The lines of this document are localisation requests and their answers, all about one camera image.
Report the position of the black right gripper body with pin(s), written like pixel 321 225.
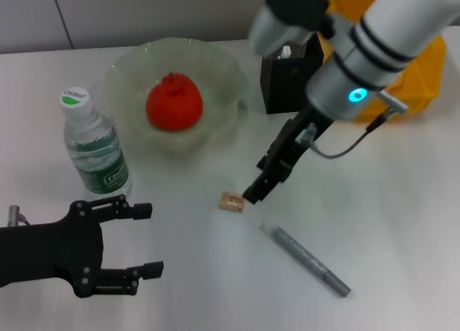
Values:
pixel 291 148

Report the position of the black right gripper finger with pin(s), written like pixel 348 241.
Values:
pixel 262 189

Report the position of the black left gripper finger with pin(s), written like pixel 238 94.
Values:
pixel 142 210
pixel 152 269

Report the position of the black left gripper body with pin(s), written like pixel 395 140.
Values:
pixel 46 252

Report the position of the clear green-label water bottle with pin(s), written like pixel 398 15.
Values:
pixel 97 158

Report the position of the grey marker pen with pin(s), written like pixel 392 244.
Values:
pixel 305 257

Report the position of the green utility knife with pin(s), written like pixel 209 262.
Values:
pixel 285 52

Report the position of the orange fruit with stem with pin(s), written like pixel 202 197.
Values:
pixel 174 108

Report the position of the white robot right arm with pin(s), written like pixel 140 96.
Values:
pixel 388 22

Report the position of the black mesh pen holder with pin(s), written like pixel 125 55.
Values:
pixel 284 90

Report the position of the translucent green wavy fruit plate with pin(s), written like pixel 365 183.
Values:
pixel 215 76

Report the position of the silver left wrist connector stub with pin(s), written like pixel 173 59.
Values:
pixel 14 214

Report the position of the yellow plastic bin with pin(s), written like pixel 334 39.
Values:
pixel 427 76

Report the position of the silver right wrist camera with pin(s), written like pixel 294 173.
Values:
pixel 269 26

